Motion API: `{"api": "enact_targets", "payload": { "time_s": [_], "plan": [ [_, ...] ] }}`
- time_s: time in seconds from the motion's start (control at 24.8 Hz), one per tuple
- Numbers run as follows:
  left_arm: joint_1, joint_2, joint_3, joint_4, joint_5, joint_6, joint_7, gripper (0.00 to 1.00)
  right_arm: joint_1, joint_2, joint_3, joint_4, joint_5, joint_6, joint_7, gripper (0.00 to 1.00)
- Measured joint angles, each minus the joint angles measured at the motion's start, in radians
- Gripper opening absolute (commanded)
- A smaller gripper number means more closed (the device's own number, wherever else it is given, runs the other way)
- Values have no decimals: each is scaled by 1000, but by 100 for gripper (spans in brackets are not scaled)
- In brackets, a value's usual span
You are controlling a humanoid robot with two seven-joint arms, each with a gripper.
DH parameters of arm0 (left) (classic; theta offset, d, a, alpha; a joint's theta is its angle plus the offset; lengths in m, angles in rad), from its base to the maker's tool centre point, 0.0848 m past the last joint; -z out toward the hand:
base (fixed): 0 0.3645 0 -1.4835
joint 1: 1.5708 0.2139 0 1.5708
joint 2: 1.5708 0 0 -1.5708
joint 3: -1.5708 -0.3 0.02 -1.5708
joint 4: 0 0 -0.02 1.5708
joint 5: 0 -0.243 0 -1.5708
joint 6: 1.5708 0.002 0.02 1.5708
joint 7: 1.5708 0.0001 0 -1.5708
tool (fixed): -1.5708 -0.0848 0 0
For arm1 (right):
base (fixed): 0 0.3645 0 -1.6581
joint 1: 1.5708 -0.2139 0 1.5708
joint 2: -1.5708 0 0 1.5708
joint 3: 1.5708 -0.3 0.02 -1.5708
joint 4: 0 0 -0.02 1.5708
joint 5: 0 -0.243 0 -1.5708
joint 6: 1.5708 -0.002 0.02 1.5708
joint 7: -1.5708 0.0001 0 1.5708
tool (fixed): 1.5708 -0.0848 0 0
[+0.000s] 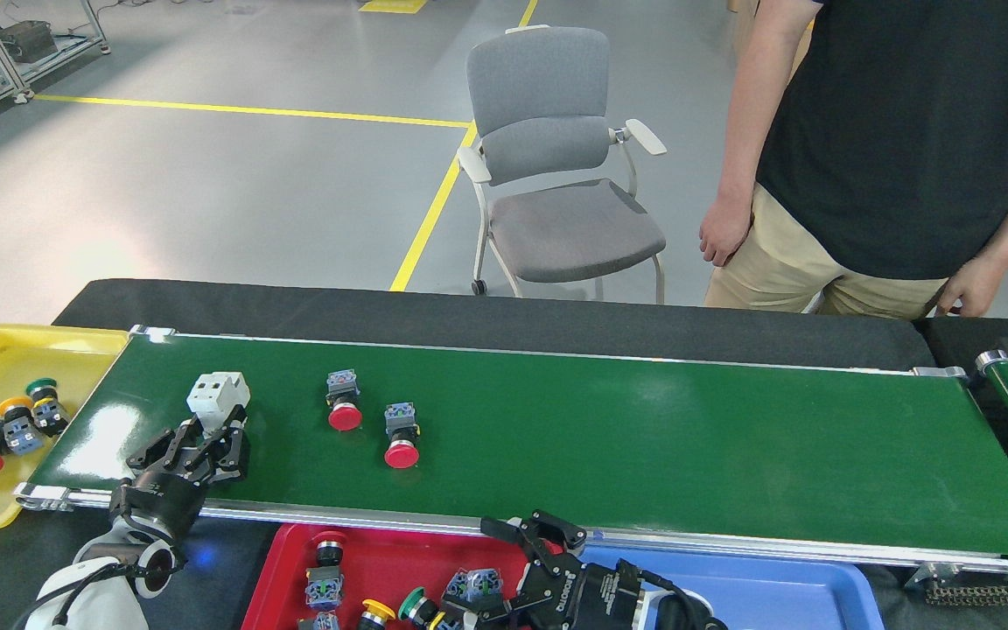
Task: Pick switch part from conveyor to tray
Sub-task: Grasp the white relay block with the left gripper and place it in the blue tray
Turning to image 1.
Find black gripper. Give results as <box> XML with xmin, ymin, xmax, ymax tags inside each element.
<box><xmin>108</xmin><ymin>402</ymin><xmax>253</xmax><ymax>545</ymax></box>
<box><xmin>465</xmin><ymin>510</ymin><xmax>658</xmax><ymax>630</ymax></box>

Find white circuit breaker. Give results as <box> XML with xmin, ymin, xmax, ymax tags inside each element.
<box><xmin>186</xmin><ymin>372</ymin><xmax>251</xmax><ymax>430</ymax></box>

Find long green conveyor belt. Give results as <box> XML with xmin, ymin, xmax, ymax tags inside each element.
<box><xmin>14</xmin><ymin>324</ymin><xmax>1008</xmax><ymax>583</ymax></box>

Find red plastic tray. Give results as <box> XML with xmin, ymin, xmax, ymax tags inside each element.
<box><xmin>241</xmin><ymin>522</ymin><xmax>588</xmax><ymax>630</ymax></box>

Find yellow plastic tray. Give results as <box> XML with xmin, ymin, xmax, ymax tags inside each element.
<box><xmin>0</xmin><ymin>324</ymin><xmax>130</xmax><ymax>536</ymax></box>

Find blue plastic tray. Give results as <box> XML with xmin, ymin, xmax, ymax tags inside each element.
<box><xmin>578</xmin><ymin>547</ymin><xmax>886</xmax><ymax>630</ymax></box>

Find person's right hand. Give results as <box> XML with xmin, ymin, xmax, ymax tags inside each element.
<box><xmin>698</xmin><ymin>192</ymin><xmax>755</xmax><ymax>268</ymax></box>

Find person's left hand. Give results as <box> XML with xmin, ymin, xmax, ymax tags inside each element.
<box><xmin>934</xmin><ymin>254</ymin><xmax>1008</xmax><ymax>319</ymax></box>

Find grey office chair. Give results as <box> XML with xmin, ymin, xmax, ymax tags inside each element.
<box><xmin>456</xmin><ymin>24</ymin><xmax>669</xmax><ymax>305</ymax></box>

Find black equipment box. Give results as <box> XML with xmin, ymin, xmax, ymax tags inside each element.
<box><xmin>0</xmin><ymin>19</ymin><xmax>59</xmax><ymax>62</ymax></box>

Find person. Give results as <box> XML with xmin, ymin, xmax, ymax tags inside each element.
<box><xmin>698</xmin><ymin>0</ymin><xmax>1008</xmax><ymax>320</ymax></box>

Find conveyor drive chain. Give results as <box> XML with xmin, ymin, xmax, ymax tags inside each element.
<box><xmin>924</xmin><ymin>579</ymin><xmax>1008</xmax><ymax>609</ymax></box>

